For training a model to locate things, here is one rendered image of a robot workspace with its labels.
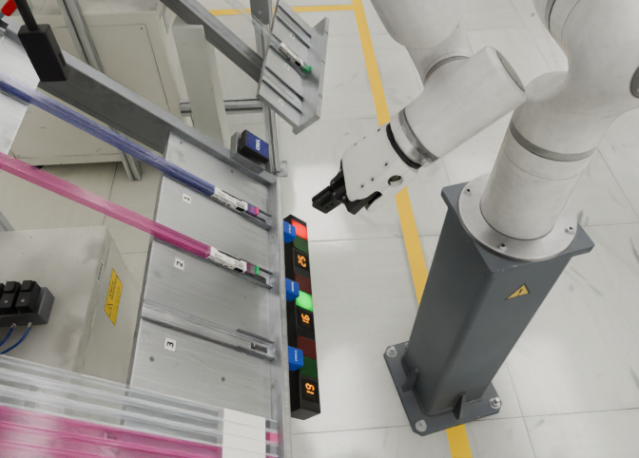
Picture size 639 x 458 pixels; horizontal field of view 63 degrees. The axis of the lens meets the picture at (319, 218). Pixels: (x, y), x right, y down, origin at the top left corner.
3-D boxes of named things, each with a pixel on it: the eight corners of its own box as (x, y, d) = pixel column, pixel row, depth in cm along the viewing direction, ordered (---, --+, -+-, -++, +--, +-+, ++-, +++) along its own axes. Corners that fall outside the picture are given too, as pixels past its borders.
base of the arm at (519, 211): (535, 164, 95) (573, 79, 81) (598, 246, 84) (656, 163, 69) (438, 186, 92) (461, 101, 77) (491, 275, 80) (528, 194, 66)
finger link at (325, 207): (358, 205, 77) (327, 227, 80) (357, 189, 79) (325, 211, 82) (344, 197, 75) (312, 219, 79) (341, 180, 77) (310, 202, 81)
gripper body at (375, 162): (435, 180, 71) (373, 219, 77) (420, 128, 77) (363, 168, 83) (400, 154, 67) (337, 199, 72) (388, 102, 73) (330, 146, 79)
